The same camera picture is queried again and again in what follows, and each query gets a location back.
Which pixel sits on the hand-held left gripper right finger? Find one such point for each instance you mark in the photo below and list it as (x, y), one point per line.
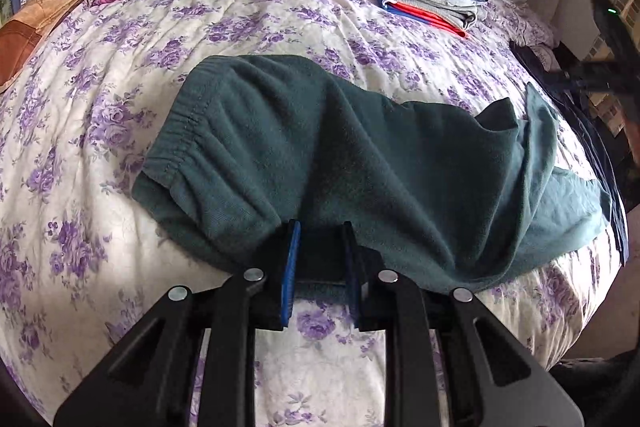
(351, 272)

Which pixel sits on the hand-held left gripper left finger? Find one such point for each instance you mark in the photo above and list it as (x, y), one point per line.
(291, 268)

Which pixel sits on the dark green pants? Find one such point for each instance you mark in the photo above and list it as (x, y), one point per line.
(350, 167)

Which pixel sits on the dark navy cloth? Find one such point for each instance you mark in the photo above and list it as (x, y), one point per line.
(585, 127)

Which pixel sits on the folded red blue garment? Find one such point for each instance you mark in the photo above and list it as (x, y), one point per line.
(400, 4)

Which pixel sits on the purple floral bed sheet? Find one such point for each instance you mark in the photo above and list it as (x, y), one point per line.
(150, 72)

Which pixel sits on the brown orange pillow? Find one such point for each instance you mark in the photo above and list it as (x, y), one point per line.
(40, 17)

